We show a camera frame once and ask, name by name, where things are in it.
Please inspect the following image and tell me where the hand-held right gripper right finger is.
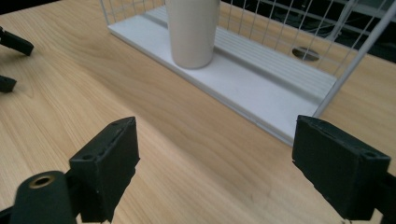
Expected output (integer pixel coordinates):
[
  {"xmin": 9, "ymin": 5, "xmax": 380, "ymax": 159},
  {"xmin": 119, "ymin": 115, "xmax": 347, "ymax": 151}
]
[{"xmin": 291, "ymin": 114, "xmax": 392, "ymax": 222}]

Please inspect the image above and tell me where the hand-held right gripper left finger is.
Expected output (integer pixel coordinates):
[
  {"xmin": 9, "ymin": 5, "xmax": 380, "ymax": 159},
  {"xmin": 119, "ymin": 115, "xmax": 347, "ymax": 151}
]
[{"xmin": 68, "ymin": 116, "xmax": 141, "ymax": 224}]

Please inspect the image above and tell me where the white wire shelf rack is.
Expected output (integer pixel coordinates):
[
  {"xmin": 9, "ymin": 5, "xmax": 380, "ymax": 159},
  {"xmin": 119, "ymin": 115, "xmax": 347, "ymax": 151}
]
[{"xmin": 98, "ymin": 0, "xmax": 396, "ymax": 147}]

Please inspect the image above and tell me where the white tumbler with red lid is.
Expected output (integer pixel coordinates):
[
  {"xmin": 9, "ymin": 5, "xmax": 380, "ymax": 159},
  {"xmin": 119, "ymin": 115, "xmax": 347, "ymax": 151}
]
[{"xmin": 164, "ymin": 0, "xmax": 221, "ymax": 70}]

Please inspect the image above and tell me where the dark round table grommet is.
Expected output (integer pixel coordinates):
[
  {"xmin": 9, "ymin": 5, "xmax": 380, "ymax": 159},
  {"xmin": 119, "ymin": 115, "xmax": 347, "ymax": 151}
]
[{"xmin": 291, "ymin": 46, "xmax": 321, "ymax": 63}]

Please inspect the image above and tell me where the white desk frame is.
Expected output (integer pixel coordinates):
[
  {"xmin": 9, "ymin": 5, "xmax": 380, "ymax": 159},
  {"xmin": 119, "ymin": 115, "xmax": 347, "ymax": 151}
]
[{"xmin": 328, "ymin": 0, "xmax": 396, "ymax": 36}]

